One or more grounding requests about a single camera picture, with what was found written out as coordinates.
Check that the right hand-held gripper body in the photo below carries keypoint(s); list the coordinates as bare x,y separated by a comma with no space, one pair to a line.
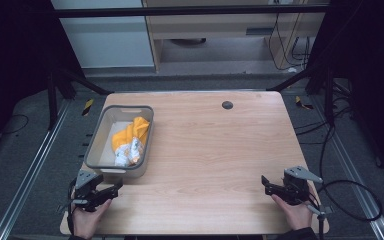
296,186

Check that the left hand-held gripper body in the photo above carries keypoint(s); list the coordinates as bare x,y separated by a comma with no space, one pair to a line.
86,186

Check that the person's right hand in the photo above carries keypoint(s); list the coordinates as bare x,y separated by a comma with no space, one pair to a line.
296,215

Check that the person's left hand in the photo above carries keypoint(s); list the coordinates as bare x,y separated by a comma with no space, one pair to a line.
87,220

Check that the grey plastic basket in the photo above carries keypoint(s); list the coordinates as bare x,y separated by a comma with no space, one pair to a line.
106,156

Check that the yellow and white cloth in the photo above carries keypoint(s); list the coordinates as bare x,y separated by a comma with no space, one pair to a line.
130,140

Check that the yellow and black tape strip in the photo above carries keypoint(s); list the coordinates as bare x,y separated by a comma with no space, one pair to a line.
87,106
302,103

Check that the black metal stand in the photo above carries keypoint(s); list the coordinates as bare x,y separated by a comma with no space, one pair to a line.
328,96
52,100

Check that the white cabinet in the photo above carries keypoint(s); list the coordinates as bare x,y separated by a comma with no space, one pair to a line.
106,40

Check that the light wooden desk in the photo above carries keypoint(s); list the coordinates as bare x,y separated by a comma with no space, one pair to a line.
213,28

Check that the aluminium floor rail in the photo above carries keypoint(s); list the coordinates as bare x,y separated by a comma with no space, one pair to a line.
30,173
353,173

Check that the black horizontal frame bar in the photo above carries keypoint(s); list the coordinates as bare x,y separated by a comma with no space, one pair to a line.
180,11

